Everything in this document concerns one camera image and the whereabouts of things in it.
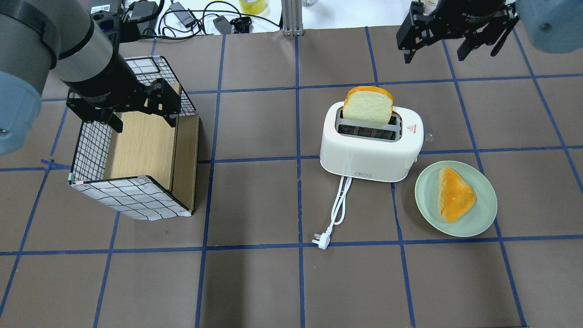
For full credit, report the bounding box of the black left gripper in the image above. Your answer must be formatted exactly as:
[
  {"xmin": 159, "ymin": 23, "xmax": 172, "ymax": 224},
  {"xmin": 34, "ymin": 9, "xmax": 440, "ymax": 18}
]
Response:
[{"xmin": 66, "ymin": 78, "xmax": 182, "ymax": 133}]

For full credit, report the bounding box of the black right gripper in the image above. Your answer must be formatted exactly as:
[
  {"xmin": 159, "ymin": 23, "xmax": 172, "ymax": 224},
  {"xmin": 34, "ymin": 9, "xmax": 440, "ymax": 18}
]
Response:
[{"xmin": 396, "ymin": 1, "xmax": 519, "ymax": 64}]

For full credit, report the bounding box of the white two-slot toaster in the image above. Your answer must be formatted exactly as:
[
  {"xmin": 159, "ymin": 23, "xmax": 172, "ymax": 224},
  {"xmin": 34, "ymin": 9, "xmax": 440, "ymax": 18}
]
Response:
[{"xmin": 319, "ymin": 102, "xmax": 424, "ymax": 182}]

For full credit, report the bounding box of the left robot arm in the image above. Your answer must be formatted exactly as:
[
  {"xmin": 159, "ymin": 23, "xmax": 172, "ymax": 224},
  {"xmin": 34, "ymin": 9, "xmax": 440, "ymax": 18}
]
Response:
[{"xmin": 0, "ymin": 0, "xmax": 181, "ymax": 155}]

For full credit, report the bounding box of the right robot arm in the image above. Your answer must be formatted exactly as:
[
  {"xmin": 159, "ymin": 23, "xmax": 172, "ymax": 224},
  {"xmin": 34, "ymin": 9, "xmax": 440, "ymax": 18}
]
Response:
[{"xmin": 396, "ymin": 0, "xmax": 583, "ymax": 63}]

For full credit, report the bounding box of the bread slice in toaster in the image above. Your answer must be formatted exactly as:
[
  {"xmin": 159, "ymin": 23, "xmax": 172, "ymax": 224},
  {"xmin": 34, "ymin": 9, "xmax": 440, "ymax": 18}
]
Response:
[{"xmin": 342, "ymin": 87, "xmax": 394, "ymax": 124}]

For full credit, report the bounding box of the grey power adapter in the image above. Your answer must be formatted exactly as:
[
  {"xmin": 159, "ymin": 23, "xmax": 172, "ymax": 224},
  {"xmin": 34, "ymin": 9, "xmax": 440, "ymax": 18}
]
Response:
[{"xmin": 169, "ymin": 2, "xmax": 196, "ymax": 28}]

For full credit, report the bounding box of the black power adapter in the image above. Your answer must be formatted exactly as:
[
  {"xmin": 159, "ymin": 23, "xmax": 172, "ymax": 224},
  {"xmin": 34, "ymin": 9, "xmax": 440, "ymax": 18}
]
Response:
[{"xmin": 126, "ymin": 0, "xmax": 160, "ymax": 23}]

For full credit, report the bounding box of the light green plate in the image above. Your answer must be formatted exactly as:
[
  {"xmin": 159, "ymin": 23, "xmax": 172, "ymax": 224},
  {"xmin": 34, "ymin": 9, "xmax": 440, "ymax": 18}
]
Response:
[{"xmin": 414, "ymin": 161, "xmax": 498, "ymax": 237}]

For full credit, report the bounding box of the bread slice on plate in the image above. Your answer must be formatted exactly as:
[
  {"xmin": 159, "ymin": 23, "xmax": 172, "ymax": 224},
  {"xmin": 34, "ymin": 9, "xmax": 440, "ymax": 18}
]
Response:
[{"xmin": 438, "ymin": 167, "xmax": 477, "ymax": 223}]

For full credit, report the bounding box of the yellow tape roll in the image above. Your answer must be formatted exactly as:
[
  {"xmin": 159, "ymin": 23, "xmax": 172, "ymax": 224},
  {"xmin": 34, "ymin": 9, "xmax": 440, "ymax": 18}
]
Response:
[{"xmin": 239, "ymin": 0, "xmax": 268, "ymax": 16}]

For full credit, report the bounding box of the wire basket with wooden shelf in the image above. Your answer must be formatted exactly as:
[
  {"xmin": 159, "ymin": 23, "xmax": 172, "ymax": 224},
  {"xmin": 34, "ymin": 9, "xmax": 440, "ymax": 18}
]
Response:
[{"xmin": 67, "ymin": 56, "xmax": 200, "ymax": 220}]

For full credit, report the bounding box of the aluminium frame post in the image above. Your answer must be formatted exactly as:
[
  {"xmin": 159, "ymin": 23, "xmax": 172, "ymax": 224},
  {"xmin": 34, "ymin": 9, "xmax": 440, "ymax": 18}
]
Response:
[{"xmin": 281, "ymin": 0, "xmax": 304, "ymax": 36}]

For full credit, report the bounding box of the white toaster power cord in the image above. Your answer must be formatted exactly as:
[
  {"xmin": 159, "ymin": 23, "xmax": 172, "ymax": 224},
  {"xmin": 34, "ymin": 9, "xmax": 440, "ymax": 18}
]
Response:
[{"xmin": 312, "ymin": 176, "xmax": 353, "ymax": 251}]

